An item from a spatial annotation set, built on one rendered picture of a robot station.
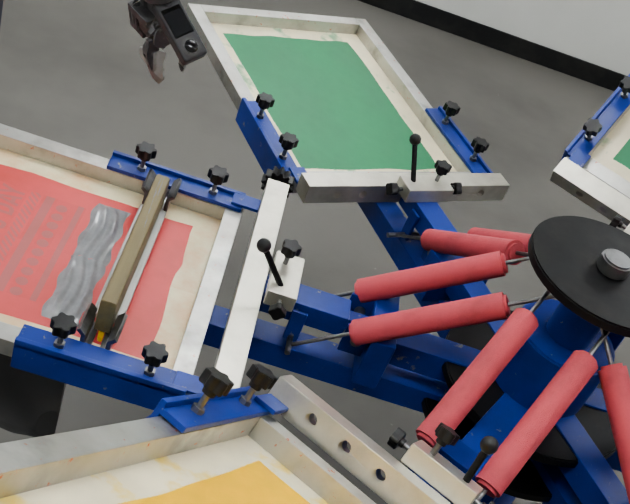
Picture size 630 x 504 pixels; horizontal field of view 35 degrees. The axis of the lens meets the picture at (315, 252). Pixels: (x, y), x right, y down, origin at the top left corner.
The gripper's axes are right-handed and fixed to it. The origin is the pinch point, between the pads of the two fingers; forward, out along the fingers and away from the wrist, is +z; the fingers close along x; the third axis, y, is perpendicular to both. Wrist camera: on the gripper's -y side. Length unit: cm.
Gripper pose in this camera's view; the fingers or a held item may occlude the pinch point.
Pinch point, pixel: (172, 74)
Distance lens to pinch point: 187.5
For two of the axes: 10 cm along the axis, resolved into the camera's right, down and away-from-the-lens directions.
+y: -6.2, -6.8, 4.0
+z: -0.6, 5.4, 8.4
